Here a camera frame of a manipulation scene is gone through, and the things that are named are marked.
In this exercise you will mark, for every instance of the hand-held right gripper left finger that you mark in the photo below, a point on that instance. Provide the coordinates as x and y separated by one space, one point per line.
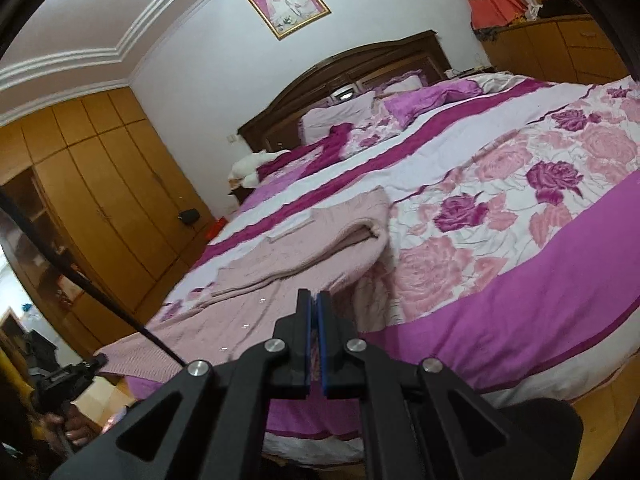
303 316

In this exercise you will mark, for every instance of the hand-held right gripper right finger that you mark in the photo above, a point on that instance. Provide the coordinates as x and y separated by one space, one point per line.
323 325

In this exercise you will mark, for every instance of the pink knitted sweater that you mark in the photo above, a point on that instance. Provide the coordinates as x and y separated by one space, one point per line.
300 255

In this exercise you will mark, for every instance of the dark clothes pile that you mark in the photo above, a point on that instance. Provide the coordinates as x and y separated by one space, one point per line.
560 6

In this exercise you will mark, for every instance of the person's left hand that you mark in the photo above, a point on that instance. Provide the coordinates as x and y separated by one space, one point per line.
75 427

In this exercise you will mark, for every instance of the small red object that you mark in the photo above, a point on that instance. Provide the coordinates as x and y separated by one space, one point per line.
216 229

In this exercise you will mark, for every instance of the small black device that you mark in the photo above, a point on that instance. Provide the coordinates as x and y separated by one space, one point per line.
190 216

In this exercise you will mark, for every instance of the white plush toy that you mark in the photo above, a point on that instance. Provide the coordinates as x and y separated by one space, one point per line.
252 165

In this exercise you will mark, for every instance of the wooden wardrobe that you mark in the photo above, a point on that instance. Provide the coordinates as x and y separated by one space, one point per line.
100 200

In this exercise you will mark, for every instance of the light purple pillow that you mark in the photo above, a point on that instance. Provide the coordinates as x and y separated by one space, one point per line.
332 117

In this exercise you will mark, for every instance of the floral pink purple bedspread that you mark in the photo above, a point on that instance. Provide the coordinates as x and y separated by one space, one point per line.
500 220

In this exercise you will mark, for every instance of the purple satin pillow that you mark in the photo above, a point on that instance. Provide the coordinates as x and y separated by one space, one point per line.
430 97

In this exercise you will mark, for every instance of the dark wooden headboard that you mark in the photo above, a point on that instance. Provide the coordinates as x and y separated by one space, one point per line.
350 67

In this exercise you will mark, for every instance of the white frilled pillow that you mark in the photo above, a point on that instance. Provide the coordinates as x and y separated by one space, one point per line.
402 82

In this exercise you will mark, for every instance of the framed wedding photo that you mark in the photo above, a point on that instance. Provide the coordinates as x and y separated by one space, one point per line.
288 3

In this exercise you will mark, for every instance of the wooden low cabinet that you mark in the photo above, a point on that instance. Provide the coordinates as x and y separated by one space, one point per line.
555 47

